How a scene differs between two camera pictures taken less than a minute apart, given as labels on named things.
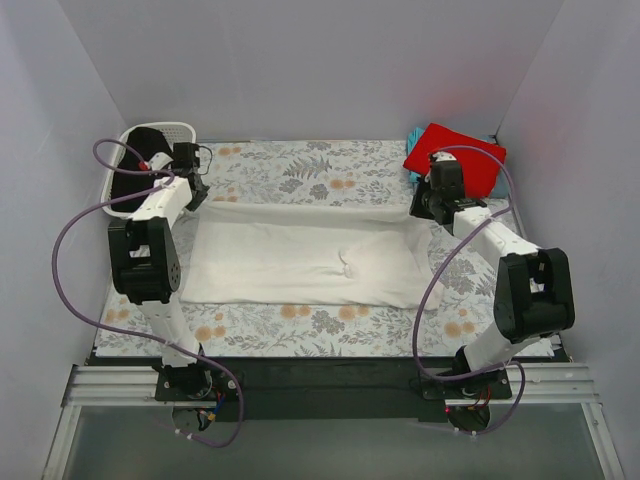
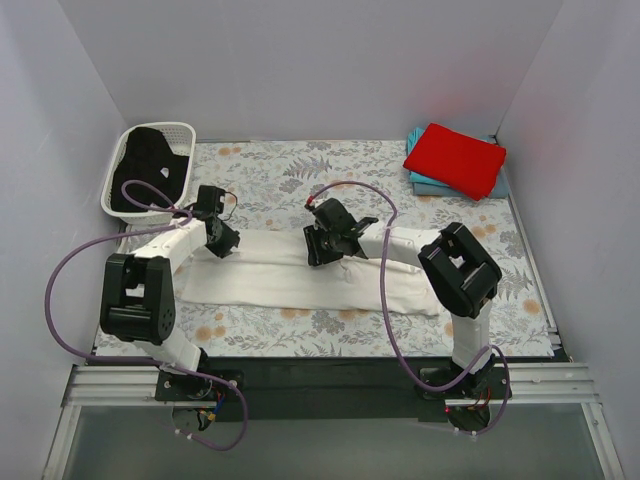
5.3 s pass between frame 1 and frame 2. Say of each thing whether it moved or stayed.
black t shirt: stayed
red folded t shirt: stayed
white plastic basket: stayed
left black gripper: moved
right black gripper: moved
